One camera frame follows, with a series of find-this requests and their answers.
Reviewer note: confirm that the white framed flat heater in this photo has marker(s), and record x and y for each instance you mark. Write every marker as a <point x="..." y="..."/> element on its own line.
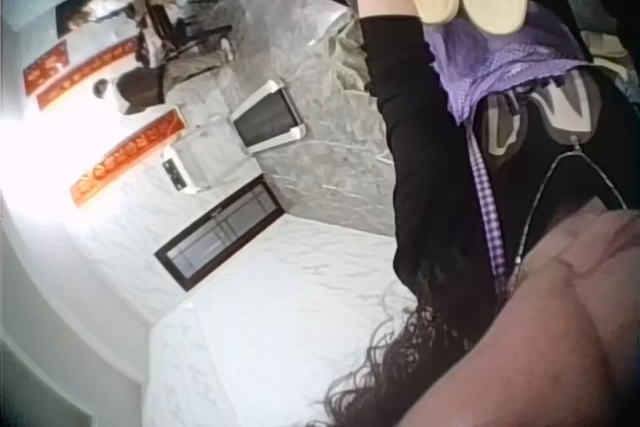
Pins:
<point x="267" y="117"/>

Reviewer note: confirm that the dark framed window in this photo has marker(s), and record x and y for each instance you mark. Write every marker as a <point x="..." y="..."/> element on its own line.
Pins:
<point x="220" y="234"/>

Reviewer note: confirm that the olive green bag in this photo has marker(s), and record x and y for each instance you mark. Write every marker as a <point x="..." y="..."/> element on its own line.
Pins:
<point x="350" y="59"/>

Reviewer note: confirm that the white box appliance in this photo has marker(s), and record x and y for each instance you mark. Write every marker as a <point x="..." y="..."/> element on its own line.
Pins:
<point x="187" y="167"/>

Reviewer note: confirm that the black chair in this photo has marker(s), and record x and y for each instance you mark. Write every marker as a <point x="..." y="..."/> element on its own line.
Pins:
<point x="187" y="32"/>

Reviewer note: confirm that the long red wall banner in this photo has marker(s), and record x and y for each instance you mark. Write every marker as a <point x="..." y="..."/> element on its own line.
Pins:
<point x="127" y="159"/>
<point x="87" y="76"/>

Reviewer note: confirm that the short red wall banner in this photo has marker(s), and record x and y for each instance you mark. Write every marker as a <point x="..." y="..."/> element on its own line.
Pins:
<point x="46" y="68"/>

